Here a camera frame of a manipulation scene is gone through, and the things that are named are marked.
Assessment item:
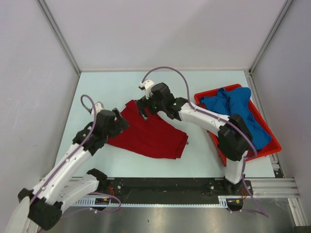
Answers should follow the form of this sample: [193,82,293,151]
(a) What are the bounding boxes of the red pleated skirt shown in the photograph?
[108,100,188,159]

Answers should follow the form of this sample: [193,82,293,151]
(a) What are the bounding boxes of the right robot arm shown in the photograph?
[136,80,254,195]

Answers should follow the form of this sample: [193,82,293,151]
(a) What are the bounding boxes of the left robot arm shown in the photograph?
[17,107,129,233]

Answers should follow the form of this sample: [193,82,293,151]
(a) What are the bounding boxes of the blue skirt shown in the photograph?
[199,87,273,150]

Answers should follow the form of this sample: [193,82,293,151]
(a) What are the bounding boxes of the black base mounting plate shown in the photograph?
[99,177,253,205]

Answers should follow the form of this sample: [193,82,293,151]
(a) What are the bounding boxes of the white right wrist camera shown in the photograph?
[138,80,155,99]

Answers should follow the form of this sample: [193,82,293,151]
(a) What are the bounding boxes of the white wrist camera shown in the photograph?
[138,80,155,99]
[90,101,104,116]

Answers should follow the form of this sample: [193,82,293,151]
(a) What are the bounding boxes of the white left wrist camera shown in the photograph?
[90,101,104,116]

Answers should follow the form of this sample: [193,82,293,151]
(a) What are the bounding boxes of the aluminium frame rail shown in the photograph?
[249,153,311,227]

